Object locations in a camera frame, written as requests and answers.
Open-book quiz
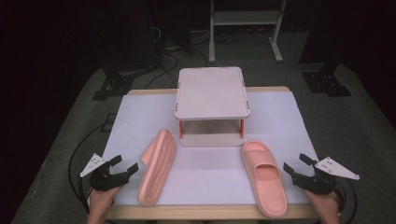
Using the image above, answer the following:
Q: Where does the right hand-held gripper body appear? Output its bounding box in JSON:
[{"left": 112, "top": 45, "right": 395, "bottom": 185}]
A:
[{"left": 290, "top": 156, "right": 361, "bottom": 196}]

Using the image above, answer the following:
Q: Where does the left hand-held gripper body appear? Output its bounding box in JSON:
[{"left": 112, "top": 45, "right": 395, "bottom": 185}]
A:
[{"left": 79, "top": 152, "right": 130, "bottom": 192}]

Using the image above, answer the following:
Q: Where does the pink rubber slipper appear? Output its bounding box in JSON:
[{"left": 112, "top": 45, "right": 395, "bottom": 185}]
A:
[
  {"left": 136, "top": 128, "right": 177, "bottom": 207},
  {"left": 240, "top": 140, "right": 289, "bottom": 218}
]

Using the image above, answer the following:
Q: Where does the white two-tier shoe rack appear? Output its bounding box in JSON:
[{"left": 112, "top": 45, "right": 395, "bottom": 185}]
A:
[{"left": 174, "top": 65, "right": 251, "bottom": 147}]

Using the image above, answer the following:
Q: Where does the person's left hand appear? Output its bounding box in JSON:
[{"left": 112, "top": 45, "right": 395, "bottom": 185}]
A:
[{"left": 87, "top": 186, "right": 122, "bottom": 224}]

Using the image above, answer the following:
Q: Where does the person's right hand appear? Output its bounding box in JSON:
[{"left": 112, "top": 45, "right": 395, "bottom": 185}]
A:
[{"left": 303, "top": 189, "right": 342, "bottom": 224}]

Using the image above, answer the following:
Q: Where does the white table mat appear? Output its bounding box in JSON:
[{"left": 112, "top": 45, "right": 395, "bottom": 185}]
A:
[{"left": 102, "top": 91, "right": 319, "bottom": 207}]

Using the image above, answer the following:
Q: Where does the black stand base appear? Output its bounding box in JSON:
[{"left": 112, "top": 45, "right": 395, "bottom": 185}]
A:
[
  {"left": 92, "top": 66, "right": 135, "bottom": 102},
  {"left": 302, "top": 62, "right": 352, "bottom": 97}
]

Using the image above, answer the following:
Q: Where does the wooden table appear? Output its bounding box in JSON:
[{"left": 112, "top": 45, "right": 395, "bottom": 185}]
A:
[{"left": 106, "top": 86, "right": 321, "bottom": 221}]

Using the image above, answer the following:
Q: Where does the white metal stand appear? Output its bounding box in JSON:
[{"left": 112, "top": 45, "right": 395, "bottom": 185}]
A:
[{"left": 208, "top": 0, "right": 288, "bottom": 63}]

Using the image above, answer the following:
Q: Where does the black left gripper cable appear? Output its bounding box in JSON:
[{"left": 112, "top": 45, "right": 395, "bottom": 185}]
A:
[{"left": 77, "top": 174, "right": 94, "bottom": 217}]

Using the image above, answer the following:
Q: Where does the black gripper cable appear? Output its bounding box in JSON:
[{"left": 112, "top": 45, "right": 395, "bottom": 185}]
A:
[
  {"left": 77, "top": 174, "right": 94, "bottom": 217},
  {"left": 334, "top": 180, "right": 348, "bottom": 216}
]

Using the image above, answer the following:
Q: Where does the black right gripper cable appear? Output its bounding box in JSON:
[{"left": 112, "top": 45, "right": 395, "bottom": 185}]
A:
[{"left": 334, "top": 180, "right": 348, "bottom": 216}]

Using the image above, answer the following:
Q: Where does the thin black cable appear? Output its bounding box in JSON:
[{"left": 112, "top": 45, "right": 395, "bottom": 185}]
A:
[
  {"left": 68, "top": 123, "right": 106, "bottom": 208},
  {"left": 346, "top": 178, "right": 359, "bottom": 224}
]

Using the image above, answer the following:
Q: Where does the tangle of black cables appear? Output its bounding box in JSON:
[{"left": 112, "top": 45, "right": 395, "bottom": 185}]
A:
[{"left": 144, "top": 26, "right": 208, "bottom": 90}]

